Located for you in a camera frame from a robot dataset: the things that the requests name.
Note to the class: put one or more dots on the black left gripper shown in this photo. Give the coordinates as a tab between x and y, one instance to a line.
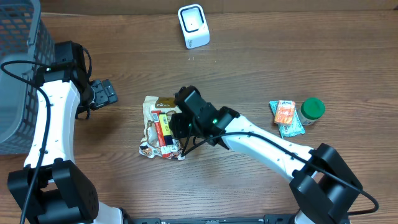
106	93

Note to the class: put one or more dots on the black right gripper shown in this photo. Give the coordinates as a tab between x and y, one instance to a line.
180	124

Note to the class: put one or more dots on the yellow highlighter pen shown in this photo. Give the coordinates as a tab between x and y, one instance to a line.
165	129

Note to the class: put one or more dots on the brown snack pouch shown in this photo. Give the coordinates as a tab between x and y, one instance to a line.
149	145

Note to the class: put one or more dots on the orange Kleenex tissue pack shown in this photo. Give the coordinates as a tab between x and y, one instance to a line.
284	113

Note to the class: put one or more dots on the teal wet wipes pack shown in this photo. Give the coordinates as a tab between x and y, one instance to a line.
294	129

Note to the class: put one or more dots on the green lid jar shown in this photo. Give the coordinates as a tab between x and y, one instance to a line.
310	111

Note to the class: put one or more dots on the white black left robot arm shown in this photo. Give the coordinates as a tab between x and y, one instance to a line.
51	188

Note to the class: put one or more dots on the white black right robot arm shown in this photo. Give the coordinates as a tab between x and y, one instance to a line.
322	183

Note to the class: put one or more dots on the white barcode scanner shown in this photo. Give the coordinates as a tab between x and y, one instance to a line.
194	26

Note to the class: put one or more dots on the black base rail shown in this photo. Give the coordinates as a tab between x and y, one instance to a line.
266	219

